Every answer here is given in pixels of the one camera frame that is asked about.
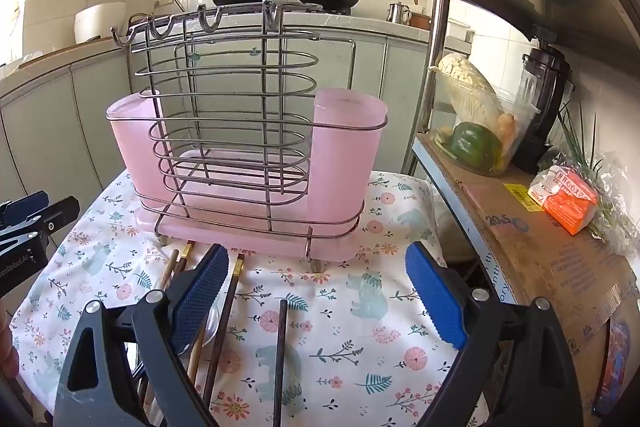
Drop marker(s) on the black blender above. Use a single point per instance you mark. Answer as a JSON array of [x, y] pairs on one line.
[[545, 107]]

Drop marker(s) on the white rice cooker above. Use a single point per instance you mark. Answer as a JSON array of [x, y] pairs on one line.
[[100, 22]]

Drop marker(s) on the red pot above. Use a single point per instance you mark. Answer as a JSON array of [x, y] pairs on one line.
[[421, 21]]

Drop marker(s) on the gas stove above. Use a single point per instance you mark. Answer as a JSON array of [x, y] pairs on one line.
[[340, 11]]

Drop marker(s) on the white spoon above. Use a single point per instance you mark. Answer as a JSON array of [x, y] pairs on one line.
[[214, 324]]

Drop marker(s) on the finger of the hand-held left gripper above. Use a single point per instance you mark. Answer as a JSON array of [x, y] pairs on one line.
[[20, 209], [55, 217]]

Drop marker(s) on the floral tablecloth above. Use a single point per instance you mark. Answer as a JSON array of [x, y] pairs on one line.
[[350, 357]]

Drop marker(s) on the metal shelf rack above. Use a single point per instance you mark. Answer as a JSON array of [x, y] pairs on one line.
[[435, 32]]

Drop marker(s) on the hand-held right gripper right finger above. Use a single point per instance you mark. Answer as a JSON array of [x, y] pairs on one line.
[[435, 302]]

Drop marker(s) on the crinkled clear plastic bag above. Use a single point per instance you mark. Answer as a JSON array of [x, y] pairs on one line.
[[617, 207]]

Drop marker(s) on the green bell pepper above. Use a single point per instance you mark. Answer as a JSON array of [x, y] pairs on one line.
[[472, 147]]

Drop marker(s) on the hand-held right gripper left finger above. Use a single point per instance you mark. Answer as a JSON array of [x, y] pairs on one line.
[[200, 297]]

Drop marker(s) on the colourful printed bag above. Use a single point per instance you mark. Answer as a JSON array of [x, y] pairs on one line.
[[617, 357]]

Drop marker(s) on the orange and white packet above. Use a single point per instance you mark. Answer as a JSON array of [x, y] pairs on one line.
[[565, 202]]

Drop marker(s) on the napa cabbage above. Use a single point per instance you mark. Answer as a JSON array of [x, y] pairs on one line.
[[470, 87]]

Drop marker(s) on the wooden cutting board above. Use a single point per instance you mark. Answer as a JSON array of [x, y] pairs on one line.
[[65, 52]]

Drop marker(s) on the cardboard shelf liner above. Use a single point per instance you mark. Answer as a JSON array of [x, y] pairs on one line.
[[525, 257]]

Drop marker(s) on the dark plain chopstick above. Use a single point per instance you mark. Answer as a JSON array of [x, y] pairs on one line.
[[280, 357]]

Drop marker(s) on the steel kettle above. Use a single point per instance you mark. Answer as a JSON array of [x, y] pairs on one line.
[[397, 13]]

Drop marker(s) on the pink plastic drip tray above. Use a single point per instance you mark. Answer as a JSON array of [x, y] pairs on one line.
[[280, 244]]

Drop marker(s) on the pink plastic cup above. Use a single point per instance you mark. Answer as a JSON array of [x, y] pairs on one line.
[[130, 157], [340, 167]]

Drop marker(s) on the clear plastic bowl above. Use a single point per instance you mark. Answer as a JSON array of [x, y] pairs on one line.
[[520, 117]]

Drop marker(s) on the yellow sticker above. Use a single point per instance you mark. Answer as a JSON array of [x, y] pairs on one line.
[[520, 196]]

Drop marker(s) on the person's left hand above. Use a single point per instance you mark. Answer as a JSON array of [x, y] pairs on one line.
[[7, 347]]

